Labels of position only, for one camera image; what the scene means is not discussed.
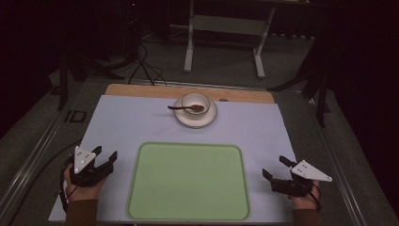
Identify white metal stand frame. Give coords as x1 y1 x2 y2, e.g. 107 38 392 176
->
184 0 278 80

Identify green tray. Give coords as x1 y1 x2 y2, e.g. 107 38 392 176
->
126 141 251 222

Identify brown wooden spoon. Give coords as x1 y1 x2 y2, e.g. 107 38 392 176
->
167 104 205 113

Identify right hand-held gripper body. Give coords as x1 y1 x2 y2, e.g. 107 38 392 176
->
269 159 333 198

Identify pale table mat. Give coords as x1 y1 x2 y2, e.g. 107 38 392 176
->
48 94 298 224

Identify black stand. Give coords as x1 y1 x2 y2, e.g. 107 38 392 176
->
56 51 126 111
266 37 332 128

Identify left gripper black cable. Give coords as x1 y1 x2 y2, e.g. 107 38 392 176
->
0 142 83 226

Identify metal floor rail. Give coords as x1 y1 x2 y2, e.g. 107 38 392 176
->
0 79 106 220
300 93 368 226

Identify black floor cables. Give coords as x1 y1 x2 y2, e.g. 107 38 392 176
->
126 41 168 88

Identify person's right hand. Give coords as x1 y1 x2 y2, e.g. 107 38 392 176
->
288 183 322 211

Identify white bowl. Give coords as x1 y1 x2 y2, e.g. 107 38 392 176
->
181 92 212 121

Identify person's left hand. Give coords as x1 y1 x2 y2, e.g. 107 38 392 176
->
63 163 106 202

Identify white saucer plate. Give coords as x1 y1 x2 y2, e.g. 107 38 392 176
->
173 95 218 129

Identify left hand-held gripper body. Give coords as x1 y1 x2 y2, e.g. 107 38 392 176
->
69 145 115 188

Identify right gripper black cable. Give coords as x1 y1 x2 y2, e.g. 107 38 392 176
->
309 182 323 213

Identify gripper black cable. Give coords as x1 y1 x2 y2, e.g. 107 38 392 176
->
309 182 323 213
0 142 83 226

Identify dark device with red light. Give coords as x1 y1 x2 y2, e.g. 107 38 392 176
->
123 0 141 64

